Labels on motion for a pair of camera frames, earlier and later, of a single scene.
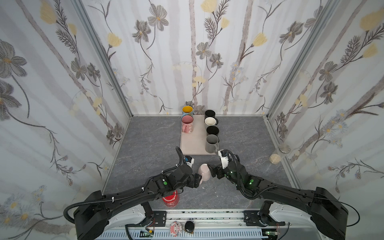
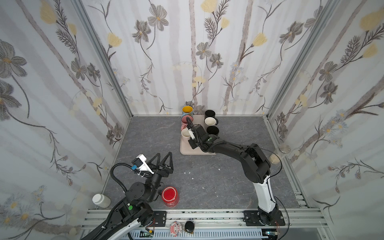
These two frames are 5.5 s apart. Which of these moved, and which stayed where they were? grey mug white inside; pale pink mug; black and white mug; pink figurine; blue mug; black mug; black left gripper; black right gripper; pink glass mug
Moved: pale pink mug; black left gripper; black right gripper
Stayed: blue mug; pink figurine; pink glass mug; black mug; black and white mug; grey mug white inside
